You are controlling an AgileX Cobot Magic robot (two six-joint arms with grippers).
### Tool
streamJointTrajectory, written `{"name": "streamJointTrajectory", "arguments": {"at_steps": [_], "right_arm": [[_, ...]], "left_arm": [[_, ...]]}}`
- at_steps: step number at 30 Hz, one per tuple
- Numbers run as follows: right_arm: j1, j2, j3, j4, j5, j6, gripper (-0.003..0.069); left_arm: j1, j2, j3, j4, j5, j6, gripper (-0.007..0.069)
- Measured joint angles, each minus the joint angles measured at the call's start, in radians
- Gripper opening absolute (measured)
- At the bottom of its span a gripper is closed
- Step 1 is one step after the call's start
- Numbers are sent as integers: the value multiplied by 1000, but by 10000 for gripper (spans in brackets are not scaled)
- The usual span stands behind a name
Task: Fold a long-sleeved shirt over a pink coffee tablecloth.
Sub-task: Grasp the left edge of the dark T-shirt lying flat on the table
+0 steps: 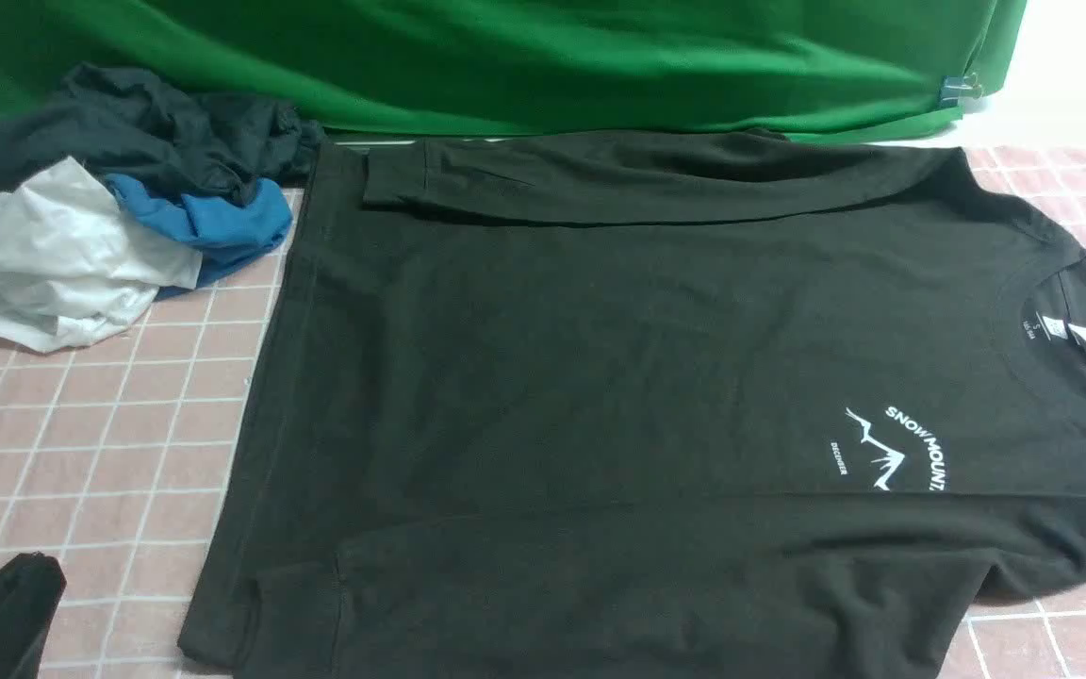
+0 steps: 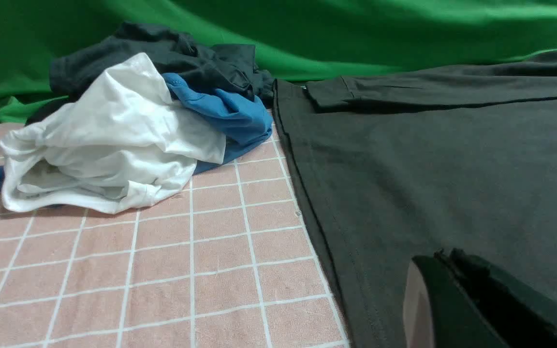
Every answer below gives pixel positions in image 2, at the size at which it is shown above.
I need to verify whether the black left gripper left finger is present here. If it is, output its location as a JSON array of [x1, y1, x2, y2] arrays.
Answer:
[[403, 256, 506, 348]]

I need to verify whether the pink checkered tablecloth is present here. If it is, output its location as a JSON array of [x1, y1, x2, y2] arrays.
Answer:
[[0, 123, 350, 348]]

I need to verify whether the white crumpled garment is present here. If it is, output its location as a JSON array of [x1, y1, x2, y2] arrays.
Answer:
[[0, 53, 226, 214]]

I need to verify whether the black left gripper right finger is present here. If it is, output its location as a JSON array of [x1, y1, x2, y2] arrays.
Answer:
[[436, 249, 557, 348]]

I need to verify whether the dark gray crumpled garment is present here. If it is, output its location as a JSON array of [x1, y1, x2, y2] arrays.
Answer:
[[25, 22, 274, 125]]

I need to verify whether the blue crumpled garment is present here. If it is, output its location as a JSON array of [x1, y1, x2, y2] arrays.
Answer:
[[0, 73, 271, 191]]

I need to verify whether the dark gray long-sleeved shirt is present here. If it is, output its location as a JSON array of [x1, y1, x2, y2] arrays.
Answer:
[[273, 51, 557, 348]]

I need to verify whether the green backdrop cloth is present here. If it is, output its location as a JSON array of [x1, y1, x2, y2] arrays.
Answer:
[[0, 0, 557, 123]]

